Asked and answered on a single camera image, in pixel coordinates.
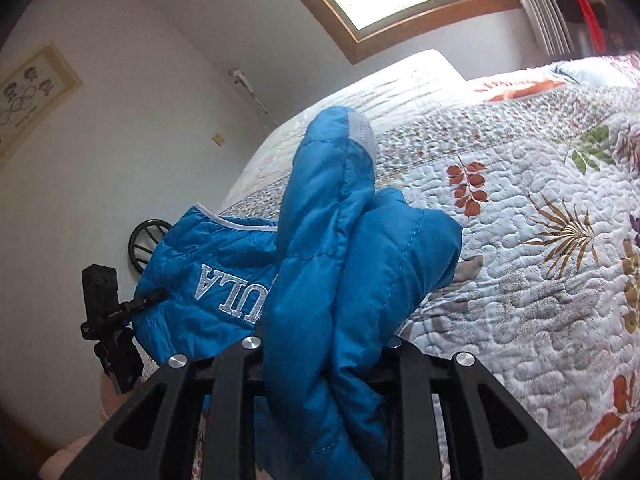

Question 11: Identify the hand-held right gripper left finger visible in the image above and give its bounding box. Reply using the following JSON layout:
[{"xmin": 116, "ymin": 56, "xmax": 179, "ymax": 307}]
[{"xmin": 60, "ymin": 337, "xmax": 267, "ymax": 480}]

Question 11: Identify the white pleated curtain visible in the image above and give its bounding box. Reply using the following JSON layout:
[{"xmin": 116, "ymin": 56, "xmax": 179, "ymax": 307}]
[{"xmin": 500, "ymin": 0, "xmax": 577, "ymax": 57}]

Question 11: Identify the person's left forearm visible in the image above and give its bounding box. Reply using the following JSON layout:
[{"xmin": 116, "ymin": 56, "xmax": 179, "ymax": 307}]
[{"xmin": 40, "ymin": 367, "xmax": 151, "ymax": 480}]

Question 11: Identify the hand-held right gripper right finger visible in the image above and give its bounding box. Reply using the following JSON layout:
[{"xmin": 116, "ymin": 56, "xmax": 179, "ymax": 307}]
[{"xmin": 370, "ymin": 336, "xmax": 596, "ymax": 480}]

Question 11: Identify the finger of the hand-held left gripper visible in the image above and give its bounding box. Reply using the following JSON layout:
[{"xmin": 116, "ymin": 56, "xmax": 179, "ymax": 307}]
[{"xmin": 116, "ymin": 287, "xmax": 169, "ymax": 319}]

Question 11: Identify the white wall-mounted device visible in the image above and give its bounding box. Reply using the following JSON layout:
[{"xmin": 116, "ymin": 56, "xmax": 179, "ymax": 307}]
[{"xmin": 228, "ymin": 66, "xmax": 257, "ymax": 97}]

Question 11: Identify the blue puffer jacket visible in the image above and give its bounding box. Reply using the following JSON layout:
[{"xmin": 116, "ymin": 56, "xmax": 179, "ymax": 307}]
[{"xmin": 134, "ymin": 106, "xmax": 464, "ymax": 480}]

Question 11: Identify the orange cloth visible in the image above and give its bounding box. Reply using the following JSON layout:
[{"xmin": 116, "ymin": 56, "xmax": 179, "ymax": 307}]
[{"xmin": 472, "ymin": 72, "xmax": 566, "ymax": 103}]

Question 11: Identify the bed with floral quilt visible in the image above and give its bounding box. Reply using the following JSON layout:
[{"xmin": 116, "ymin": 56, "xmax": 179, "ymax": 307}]
[{"xmin": 140, "ymin": 50, "xmax": 640, "ymax": 480}]

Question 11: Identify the black metal chair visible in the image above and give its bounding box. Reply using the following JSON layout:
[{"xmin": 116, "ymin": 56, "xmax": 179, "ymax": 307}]
[{"xmin": 128, "ymin": 218, "xmax": 172, "ymax": 274}]

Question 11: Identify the framed wall picture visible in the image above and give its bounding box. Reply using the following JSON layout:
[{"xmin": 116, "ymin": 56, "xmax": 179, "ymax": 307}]
[{"xmin": 0, "ymin": 43, "xmax": 84, "ymax": 172}]

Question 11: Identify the red bag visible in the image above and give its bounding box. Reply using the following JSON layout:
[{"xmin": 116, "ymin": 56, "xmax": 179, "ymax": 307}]
[{"xmin": 575, "ymin": 0, "xmax": 610, "ymax": 55}]

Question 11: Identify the pale blue pillow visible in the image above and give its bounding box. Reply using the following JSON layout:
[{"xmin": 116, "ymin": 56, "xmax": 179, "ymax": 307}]
[{"xmin": 554, "ymin": 57, "xmax": 632, "ymax": 87}]

